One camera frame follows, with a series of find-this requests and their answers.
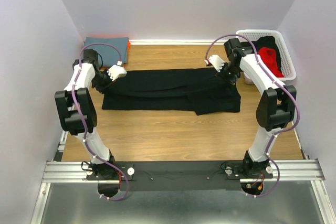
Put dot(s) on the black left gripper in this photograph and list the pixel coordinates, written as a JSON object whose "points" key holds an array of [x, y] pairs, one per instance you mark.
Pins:
{"points": [[105, 82]]}

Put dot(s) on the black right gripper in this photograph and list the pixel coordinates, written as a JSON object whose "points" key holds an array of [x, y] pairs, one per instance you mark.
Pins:
{"points": [[228, 74]]}

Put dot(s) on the black t-shirt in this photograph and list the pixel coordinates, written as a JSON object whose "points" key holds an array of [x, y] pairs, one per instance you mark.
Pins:
{"points": [[199, 90]]}

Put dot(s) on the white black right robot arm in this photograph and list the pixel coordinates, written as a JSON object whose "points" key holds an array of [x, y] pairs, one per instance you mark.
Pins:
{"points": [[276, 107]]}

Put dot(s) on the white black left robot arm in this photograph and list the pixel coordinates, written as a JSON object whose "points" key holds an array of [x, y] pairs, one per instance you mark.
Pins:
{"points": [[78, 116]]}

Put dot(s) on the folded blue t-shirt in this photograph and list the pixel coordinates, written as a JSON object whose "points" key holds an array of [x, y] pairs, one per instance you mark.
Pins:
{"points": [[110, 49]]}

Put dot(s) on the red t-shirt in basket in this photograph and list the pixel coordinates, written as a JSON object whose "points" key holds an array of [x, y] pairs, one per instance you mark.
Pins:
{"points": [[268, 57]]}

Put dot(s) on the black garment in basket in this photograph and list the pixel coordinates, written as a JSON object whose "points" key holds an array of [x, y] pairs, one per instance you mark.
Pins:
{"points": [[269, 42]]}

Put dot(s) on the white plastic laundry basket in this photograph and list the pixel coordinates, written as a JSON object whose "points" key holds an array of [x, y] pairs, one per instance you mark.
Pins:
{"points": [[284, 61]]}

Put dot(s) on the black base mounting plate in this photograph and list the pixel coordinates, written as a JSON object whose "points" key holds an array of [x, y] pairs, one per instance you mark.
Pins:
{"points": [[178, 176]]}

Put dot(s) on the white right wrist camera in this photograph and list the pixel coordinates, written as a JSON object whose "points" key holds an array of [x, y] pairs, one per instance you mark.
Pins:
{"points": [[215, 61]]}

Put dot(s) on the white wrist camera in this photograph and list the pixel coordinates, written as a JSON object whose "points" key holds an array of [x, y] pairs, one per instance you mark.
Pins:
{"points": [[215, 61], [117, 71]]}

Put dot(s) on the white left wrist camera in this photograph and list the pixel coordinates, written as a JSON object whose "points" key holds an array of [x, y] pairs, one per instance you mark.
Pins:
{"points": [[117, 71]]}

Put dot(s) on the aluminium frame rail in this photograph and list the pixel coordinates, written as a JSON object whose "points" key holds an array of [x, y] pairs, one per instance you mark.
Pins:
{"points": [[295, 194]]}

